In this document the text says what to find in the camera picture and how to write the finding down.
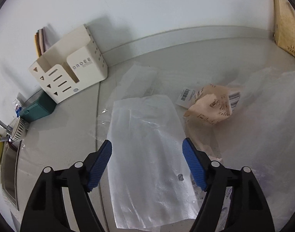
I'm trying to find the beige paper bag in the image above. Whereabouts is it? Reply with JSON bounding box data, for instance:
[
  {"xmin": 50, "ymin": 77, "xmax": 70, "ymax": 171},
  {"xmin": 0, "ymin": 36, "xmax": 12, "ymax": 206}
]
[{"xmin": 183, "ymin": 84, "xmax": 242, "ymax": 125}]

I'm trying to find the large clear plastic wrap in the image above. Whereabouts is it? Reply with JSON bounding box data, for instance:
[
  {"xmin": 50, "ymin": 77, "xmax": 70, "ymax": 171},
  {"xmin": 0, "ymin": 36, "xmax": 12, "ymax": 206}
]
[{"xmin": 210, "ymin": 66, "xmax": 295, "ymax": 223}]

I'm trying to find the stack of coloured folders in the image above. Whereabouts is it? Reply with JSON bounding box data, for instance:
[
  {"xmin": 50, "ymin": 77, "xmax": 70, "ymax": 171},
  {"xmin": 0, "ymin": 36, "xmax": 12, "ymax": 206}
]
[{"xmin": 34, "ymin": 28, "xmax": 52, "ymax": 58}]

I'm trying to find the frosted clear plastic bag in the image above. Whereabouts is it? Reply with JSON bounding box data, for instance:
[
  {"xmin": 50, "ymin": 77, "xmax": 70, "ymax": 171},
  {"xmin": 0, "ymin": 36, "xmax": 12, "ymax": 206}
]
[{"xmin": 106, "ymin": 95, "xmax": 201, "ymax": 231}]

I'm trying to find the cream desk organizer box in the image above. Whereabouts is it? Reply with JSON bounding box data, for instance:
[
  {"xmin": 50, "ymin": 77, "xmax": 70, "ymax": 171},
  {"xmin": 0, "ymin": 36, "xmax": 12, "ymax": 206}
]
[{"xmin": 28, "ymin": 24, "xmax": 109, "ymax": 104}]

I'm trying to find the white barcode label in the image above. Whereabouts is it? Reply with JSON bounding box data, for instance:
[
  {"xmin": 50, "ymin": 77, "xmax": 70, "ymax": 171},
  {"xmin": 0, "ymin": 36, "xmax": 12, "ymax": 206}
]
[{"xmin": 176, "ymin": 87, "xmax": 203, "ymax": 108}]

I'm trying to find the small blue red packet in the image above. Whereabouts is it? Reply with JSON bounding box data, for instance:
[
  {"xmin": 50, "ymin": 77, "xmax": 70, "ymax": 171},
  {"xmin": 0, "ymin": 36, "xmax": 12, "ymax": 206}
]
[{"xmin": 13, "ymin": 99, "xmax": 23, "ymax": 118}]

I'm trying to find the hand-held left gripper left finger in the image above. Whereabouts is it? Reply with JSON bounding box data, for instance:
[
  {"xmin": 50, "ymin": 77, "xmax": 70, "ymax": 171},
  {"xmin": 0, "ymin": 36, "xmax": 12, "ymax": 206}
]
[{"xmin": 20, "ymin": 140, "xmax": 113, "ymax": 232}]

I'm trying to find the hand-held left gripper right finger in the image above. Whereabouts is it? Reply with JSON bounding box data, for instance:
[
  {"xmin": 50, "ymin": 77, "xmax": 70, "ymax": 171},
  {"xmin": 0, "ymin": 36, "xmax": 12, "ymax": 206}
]
[{"xmin": 182, "ymin": 138, "xmax": 275, "ymax": 232}]

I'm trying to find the brown paper bag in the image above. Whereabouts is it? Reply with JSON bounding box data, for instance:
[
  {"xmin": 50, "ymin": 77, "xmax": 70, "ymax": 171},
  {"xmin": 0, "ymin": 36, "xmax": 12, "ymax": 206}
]
[{"xmin": 273, "ymin": 0, "xmax": 295, "ymax": 59}]

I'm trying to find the teal plastic box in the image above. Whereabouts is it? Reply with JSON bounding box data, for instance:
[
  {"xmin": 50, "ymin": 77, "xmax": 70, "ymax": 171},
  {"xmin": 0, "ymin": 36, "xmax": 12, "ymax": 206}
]
[{"xmin": 19, "ymin": 90, "xmax": 57, "ymax": 123}]

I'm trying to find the steel sink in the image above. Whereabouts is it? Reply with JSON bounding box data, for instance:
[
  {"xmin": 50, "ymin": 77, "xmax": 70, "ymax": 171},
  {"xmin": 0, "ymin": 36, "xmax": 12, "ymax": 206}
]
[{"xmin": 0, "ymin": 140, "xmax": 22, "ymax": 211}]

